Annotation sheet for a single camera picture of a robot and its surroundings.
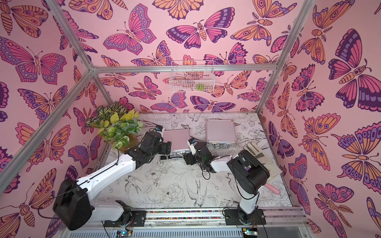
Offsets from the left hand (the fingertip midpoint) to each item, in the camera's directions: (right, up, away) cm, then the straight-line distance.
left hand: (166, 141), depth 85 cm
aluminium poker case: (+34, +3, +14) cm, 37 cm away
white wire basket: (+15, +41, +10) cm, 44 cm away
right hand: (+12, -8, +9) cm, 17 cm away
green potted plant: (-25, +8, -5) cm, 26 cm away
